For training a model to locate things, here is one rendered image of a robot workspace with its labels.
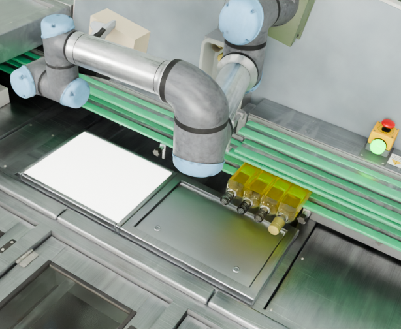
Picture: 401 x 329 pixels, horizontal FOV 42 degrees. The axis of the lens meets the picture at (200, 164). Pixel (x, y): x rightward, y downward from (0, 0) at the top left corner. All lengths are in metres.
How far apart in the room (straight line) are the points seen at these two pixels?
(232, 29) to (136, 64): 0.38
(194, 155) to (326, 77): 0.71
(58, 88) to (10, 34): 0.71
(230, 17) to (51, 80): 0.48
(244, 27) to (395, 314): 0.93
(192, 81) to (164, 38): 0.90
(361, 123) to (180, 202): 0.64
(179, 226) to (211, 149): 0.61
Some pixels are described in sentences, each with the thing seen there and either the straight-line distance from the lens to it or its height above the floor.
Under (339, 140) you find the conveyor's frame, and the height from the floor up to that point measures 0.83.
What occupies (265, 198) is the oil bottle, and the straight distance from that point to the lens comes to 1.60.
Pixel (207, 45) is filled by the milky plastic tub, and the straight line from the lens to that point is 1.77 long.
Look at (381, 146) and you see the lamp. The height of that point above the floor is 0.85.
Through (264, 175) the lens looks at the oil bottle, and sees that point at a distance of 1.68.
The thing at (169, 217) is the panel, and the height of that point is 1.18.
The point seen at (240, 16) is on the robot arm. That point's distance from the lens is 1.40.
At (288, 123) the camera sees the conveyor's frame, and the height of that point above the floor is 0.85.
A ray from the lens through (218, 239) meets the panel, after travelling 1.66.
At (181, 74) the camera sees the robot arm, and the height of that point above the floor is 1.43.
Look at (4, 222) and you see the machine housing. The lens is 1.77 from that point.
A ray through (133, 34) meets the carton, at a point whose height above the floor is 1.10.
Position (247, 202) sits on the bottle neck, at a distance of 1.60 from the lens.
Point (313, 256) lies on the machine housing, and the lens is 1.74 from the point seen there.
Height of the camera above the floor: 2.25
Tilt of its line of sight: 45 degrees down
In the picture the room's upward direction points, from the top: 134 degrees counter-clockwise
